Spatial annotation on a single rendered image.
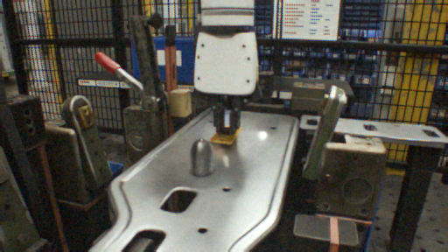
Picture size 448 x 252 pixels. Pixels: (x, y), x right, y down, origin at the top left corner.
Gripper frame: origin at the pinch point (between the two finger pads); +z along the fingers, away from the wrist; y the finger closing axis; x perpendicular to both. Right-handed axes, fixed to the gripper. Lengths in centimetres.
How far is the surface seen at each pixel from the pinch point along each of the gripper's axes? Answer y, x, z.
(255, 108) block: 0.2, 24.9, 4.2
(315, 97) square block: 14.9, 23.5, 0.0
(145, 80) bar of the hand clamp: -14.6, -1.8, -6.8
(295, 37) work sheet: 7, 54, -13
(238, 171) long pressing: 5.0, -11.0, 3.7
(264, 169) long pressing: 8.4, -9.4, 3.7
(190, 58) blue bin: -21.4, 34.6, -6.8
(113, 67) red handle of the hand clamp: -22.1, -1.0, -8.7
